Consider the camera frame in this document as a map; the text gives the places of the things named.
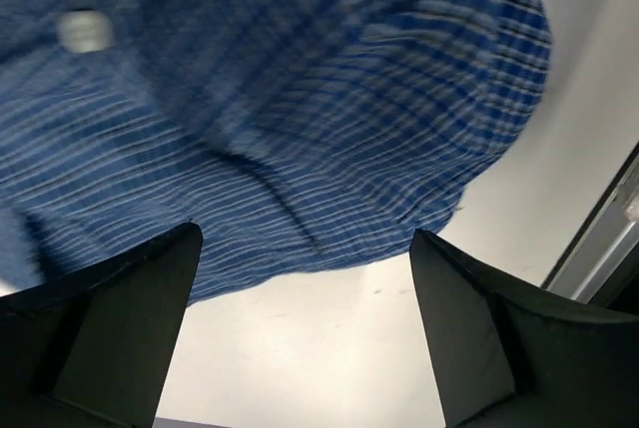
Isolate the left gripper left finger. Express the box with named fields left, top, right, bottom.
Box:
left=1, top=223, right=203, bottom=427

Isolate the blue plaid long sleeve shirt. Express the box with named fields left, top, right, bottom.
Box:
left=1, top=0, right=552, bottom=301

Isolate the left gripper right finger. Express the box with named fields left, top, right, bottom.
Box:
left=409, top=230, right=638, bottom=427

